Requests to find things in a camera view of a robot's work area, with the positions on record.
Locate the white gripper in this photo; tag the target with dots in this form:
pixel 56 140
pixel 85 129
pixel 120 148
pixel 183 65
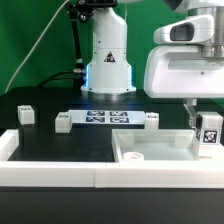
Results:
pixel 181 72

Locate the white square tabletop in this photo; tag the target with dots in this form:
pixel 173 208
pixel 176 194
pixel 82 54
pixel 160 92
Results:
pixel 140 145

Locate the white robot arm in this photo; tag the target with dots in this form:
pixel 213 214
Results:
pixel 108 73

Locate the white U-shaped obstacle fence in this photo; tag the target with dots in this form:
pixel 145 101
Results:
pixel 152 174

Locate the blue marker sheet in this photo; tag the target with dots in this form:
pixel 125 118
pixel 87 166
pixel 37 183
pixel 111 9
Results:
pixel 107 117

